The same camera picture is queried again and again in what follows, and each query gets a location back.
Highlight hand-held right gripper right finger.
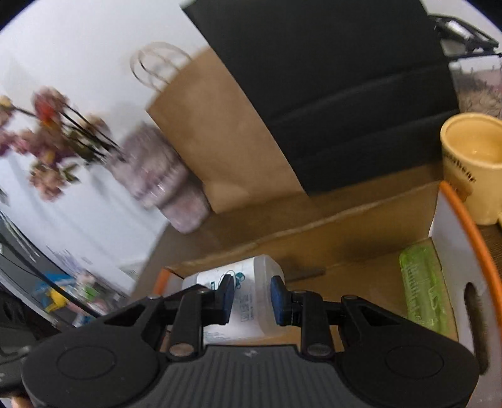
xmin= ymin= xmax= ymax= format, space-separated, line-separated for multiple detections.
xmin=270 ymin=276 xmax=409 ymax=362

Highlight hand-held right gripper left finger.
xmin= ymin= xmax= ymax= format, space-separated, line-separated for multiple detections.
xmin=105 ymin=275 xmax=235 ymax=362

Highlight white plastic bottle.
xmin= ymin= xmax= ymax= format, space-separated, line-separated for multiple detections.
xmin=181 ymin=254 xmax=285 ymax=342

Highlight red cardboard box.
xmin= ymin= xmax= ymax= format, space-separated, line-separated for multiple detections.
xmin=153 ymin=181 xmax=497 ymax=373

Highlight pink speckled vase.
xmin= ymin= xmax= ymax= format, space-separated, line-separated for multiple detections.
xmin=108 ymin=126 xmax=210 ymax=234

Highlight green plastic bottle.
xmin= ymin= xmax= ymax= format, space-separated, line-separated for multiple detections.
xmin=399 ymin=241 xmax=451 ymax=336

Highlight brown paper bag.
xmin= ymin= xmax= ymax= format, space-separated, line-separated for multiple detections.
xmin=131 ymin=42 xmax=310 ymax=214

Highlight blue and yellow bag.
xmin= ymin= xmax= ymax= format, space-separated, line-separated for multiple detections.
xmin=33 ymin=272 xmax=77 ymax=314

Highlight black paper bag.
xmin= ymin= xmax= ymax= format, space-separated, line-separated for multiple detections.
xmin=182 ymin=0 xmax=459 ymax=197

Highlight yellow mug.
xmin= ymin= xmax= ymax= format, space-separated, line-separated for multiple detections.
xmin=439 ymin=113 xmax=502 ymax=226

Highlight dried pink flowers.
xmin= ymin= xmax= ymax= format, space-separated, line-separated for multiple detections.
xmin=0 ymin=87 xmax=126 ymax=202

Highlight clear container with black lid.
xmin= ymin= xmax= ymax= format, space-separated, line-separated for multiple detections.
xmin=429 ymin=13 xmax=502 ymax=118

